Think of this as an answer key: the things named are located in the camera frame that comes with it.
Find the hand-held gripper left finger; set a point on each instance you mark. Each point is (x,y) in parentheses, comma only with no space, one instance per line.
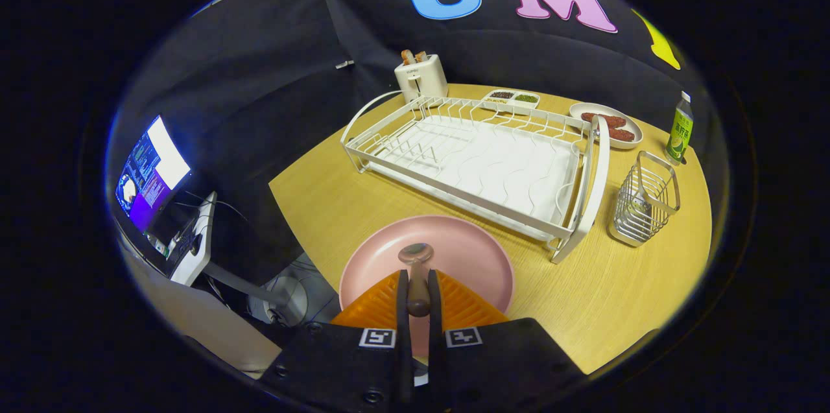
(337,361)

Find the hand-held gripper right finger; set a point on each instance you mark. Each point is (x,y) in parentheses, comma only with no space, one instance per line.
(506,361)

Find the pink plate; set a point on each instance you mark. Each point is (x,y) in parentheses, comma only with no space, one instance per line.
(473,257)

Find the white divided condiment dish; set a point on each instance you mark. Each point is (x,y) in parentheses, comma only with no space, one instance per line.
(512,98)

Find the beige round sausage plate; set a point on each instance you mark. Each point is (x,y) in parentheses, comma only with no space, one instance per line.
(632,129)

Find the grey round device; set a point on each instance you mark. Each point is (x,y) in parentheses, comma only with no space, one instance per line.
(292,296)

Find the white device stand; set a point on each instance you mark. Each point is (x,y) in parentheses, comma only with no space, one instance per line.
(201,238)

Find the red-brown sausage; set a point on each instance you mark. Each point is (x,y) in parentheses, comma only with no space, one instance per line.
(603,119)
(621,135)

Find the lit computer monitor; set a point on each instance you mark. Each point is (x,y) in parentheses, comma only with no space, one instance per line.
(152,173)

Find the green label drink bottle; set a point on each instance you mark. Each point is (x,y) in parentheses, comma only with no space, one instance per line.
(679,134)

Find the white toaster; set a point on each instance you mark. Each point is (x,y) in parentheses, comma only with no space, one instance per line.
(421,79)

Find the small white tag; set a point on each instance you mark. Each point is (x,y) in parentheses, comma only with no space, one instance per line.
(344,64)

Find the brown toast slice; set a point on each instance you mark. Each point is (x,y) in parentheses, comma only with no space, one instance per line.
(408,57)
(421,56)

